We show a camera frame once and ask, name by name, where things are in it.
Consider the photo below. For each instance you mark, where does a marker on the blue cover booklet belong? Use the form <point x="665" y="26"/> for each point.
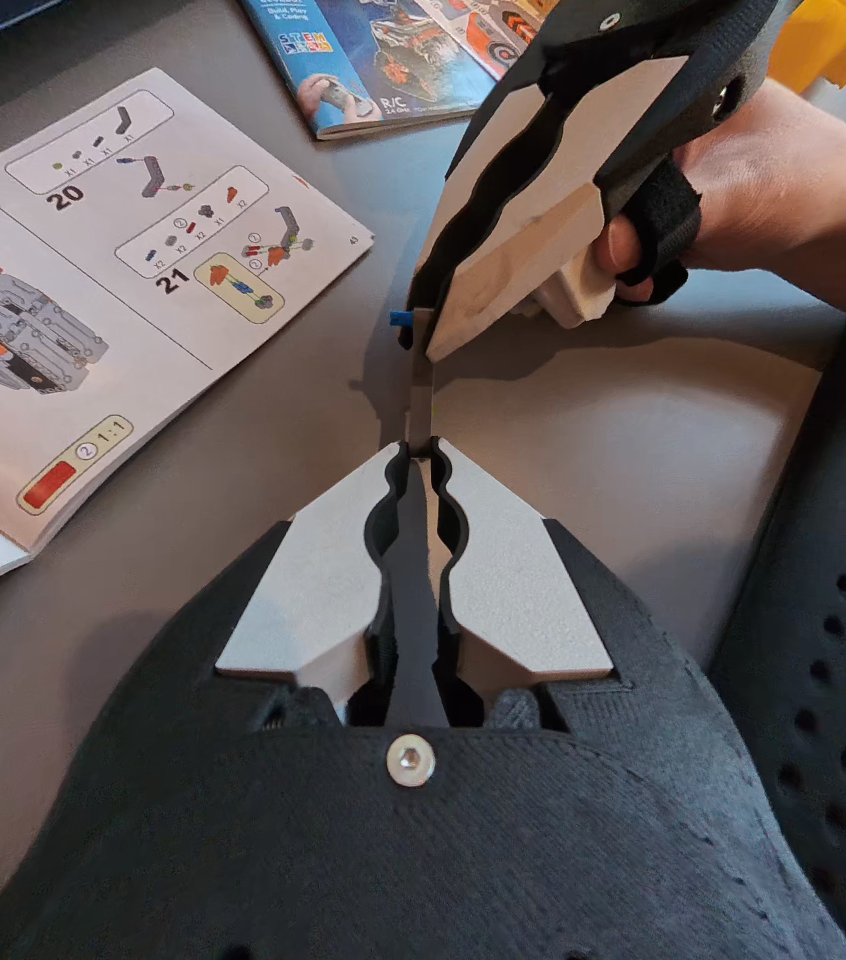
<point x="348" y="67"/>

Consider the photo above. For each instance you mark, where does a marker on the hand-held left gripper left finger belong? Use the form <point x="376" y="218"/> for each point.
<point x="303" y="600"/>

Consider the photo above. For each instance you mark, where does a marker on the blue connector pin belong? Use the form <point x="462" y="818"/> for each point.
<point x="400" y="318"/>

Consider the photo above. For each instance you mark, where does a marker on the yellow storage bin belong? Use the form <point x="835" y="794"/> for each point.
<point x="835" y="37"/>

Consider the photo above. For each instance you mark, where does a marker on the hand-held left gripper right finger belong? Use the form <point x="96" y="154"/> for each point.
<point x="524" y="600"/>

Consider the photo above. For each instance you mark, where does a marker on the sticker sheet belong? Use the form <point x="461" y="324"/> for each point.
<point x="483" y="37"/>

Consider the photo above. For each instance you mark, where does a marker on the open instruction manual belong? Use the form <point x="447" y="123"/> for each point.
<point x="130" y="300"/>

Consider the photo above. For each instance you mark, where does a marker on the person's right hand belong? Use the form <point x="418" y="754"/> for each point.
<point x="753" y="195"/>

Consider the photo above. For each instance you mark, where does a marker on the grey desk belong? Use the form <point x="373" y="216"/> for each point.
<point x="258" y="465"/>

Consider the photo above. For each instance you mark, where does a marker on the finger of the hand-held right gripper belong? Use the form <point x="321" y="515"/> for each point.
<point x="460" y="195"/>
<point x="543" y="202"/>

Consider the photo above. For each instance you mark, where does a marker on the black perforated chair back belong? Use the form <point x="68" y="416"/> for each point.
<point x="828" y="600"/>

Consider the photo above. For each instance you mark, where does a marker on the dark grey angled beam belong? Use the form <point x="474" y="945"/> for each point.
<point x="421" y="405"/>

